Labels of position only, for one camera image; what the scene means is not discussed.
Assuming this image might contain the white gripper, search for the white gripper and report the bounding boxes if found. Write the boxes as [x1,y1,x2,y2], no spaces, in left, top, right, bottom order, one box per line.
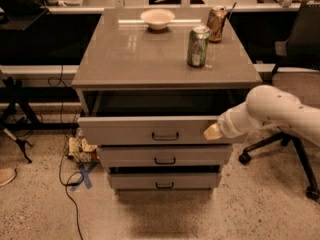
[203,103,262,140]

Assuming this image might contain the grey top drawer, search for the grey top drawer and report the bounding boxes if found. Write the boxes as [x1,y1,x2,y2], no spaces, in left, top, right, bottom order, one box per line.
[77,91,249,146]

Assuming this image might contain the grey drawer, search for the grey drawer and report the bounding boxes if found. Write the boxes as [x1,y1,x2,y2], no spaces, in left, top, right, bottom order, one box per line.
[97,145,232,168]
[77,91,249,146]
[108,173,221,190]

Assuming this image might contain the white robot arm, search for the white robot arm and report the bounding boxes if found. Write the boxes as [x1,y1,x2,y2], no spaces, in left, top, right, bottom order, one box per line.
[203,85,320,146]

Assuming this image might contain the grey drawer cabinet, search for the grey drawer cabinet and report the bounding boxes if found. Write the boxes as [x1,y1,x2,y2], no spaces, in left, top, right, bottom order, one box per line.
[72,8,261,177]

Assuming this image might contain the grey middle drawer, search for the grey middle drawer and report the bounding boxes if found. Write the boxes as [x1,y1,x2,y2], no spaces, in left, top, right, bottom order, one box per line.
[97,145,232,168]

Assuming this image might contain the grey bottom drawer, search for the grey bottom drawer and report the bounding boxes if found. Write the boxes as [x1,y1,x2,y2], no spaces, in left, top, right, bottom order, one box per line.
[108,173,221,190]

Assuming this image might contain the green soda can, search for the green soda can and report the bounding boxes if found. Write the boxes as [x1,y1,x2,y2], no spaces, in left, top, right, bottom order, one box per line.
[187,25,210,67]

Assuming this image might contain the black office chair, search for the black office chair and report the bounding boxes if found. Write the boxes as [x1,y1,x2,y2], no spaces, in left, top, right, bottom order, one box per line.
[239,0,320,200]

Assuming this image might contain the white bowl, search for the white bowl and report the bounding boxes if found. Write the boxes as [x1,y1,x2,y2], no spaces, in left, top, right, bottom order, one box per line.
[140,9,175,30]

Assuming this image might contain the snack bags on floor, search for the snack bags on floor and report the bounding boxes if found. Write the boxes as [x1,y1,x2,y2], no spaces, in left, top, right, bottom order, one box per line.
[67,128,99,163]

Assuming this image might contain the blue tape cross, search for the blue tape cross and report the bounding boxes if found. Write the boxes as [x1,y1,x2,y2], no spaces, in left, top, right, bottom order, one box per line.
[71,163,96,191]

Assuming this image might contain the black tripod stand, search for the black tripod stand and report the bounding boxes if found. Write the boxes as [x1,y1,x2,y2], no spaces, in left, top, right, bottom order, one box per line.
[0,73,79,164]

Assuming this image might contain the black power cable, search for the black power cable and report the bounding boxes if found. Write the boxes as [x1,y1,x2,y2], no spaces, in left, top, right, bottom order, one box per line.
[47,63,85,240]

